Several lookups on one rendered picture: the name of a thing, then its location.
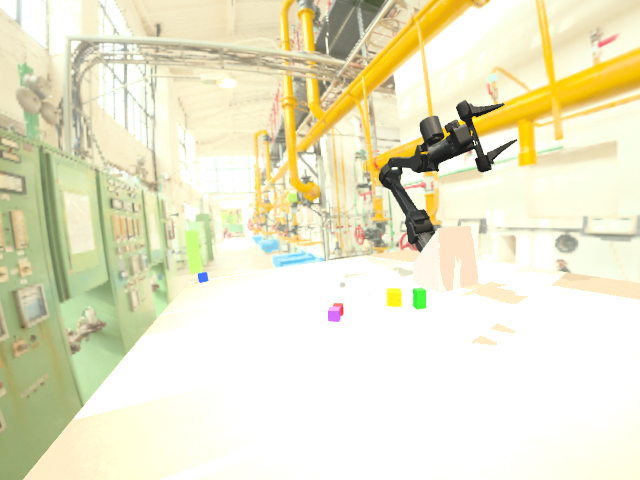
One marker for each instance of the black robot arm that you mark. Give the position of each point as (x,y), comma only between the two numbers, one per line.
(418,221)

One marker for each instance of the red block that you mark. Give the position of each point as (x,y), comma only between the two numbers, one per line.
(339,305)

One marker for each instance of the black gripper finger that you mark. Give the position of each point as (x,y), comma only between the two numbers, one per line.
(492,154)
(482,110)

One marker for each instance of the green block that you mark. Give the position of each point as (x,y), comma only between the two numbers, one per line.
(419,293)
(420,304)

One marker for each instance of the purple block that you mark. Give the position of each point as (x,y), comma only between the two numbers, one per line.
(334,314)

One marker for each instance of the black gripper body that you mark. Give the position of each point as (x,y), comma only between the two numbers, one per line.
(482,161)

